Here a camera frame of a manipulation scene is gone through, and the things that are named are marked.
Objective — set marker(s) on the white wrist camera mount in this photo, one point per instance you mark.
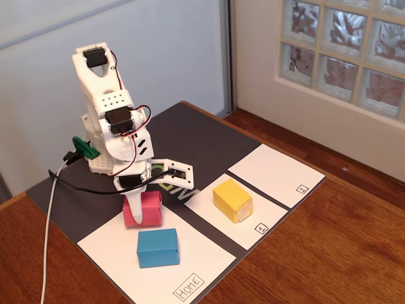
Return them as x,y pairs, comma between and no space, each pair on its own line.
177,172

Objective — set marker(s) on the red paper box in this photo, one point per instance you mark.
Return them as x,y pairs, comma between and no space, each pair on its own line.
153,209

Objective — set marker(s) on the white paper sheet marked 2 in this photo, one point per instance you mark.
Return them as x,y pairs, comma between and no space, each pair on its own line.
272,174

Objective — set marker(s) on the yellow paper box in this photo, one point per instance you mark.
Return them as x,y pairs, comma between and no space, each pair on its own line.
231,196

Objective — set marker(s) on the grey metal door frame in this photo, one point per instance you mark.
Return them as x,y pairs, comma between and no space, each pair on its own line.
228,47

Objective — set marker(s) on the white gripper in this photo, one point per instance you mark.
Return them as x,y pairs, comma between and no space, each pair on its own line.
128,182

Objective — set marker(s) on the green clamp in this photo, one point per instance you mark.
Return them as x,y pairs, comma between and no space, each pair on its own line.
83,147

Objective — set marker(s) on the blue paper box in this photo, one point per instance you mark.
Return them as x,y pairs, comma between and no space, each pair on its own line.
158,250

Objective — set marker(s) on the black mat with WROB print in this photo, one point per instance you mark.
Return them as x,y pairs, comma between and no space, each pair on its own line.
95,202

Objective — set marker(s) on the frosted sliding door panel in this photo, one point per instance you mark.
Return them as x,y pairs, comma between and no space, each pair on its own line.
38,79

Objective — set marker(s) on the white paper sheet marked HOME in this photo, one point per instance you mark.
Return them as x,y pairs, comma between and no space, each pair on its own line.
205,263

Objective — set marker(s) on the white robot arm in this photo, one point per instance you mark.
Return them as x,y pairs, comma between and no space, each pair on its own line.
95,82

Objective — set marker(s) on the glass block window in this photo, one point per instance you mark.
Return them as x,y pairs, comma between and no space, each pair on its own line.
341,31

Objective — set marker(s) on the white paper sheet marked 1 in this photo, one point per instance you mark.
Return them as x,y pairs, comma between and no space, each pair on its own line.
269,215

